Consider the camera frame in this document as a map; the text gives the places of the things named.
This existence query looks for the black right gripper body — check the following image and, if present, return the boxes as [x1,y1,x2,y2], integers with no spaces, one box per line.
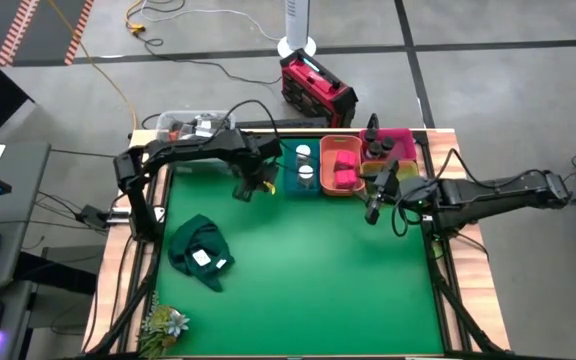
[371,174,410,204]

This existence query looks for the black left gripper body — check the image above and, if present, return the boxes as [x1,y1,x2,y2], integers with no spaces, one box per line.
[239,160,281,194]

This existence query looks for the red-lid smoked paprika tin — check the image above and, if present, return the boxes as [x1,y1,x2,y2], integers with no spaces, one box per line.
[334,150,359,171]
[333,169,359,190]

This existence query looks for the yellow plastic basket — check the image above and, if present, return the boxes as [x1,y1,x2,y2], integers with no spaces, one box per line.
[359,159,422,196]

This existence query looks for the blue plastic basket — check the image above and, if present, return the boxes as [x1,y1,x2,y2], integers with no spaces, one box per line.
[283,137,323,197]

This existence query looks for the pink plastic basket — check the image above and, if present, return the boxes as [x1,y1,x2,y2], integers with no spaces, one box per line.
[358,127,418,164]

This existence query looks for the black power strip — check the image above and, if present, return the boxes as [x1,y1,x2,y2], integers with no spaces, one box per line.
[234,116,330,131]

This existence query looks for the orange plastic basket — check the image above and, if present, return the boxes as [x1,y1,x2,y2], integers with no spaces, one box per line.
[318,134,367,198]

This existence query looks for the dark green cloth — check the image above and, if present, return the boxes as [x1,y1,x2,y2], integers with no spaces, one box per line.
[167,213,236,294]

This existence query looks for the large white cloth tag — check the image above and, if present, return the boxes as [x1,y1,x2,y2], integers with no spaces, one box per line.
[191,248,213,268]

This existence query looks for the clear plastic storage bin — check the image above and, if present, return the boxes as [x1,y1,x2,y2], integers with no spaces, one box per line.
[154,109,237,144]

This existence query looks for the red and black power box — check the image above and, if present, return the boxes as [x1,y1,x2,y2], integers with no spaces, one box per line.
[278,47,360,129]

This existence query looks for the wooden table board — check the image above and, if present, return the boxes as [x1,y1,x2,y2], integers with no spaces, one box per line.
[82,128,512,354]

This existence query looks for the black power adapter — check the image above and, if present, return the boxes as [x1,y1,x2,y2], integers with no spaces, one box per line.
[78,203,115,231]

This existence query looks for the potted succulent plant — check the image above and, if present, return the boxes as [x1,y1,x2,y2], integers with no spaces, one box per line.
[137,291,191,359]

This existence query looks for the white tower fan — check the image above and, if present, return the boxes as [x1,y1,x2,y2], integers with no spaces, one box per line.
[276,0,318,59]

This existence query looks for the grey desk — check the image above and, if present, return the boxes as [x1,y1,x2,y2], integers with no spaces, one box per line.
[0,141,52,360]

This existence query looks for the black mat orange stripes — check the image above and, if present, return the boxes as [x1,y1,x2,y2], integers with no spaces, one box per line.
[0,0,97,69]

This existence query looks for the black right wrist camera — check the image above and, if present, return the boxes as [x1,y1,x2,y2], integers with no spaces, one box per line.
[380,158,402,183]

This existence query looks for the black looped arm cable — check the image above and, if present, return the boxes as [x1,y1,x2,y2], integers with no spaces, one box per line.
[389,146,470,239]

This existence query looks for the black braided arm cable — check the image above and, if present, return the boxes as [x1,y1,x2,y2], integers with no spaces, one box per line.
[206,99,285,152]

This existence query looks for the black floor cable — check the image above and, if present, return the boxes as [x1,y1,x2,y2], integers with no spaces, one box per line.
[136,35,285,87]

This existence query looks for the white floor cable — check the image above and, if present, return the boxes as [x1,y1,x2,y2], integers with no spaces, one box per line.
[139,0,283,42]

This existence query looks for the yellow floor cable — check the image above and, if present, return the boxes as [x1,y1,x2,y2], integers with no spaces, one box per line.
[46,0,142,132]

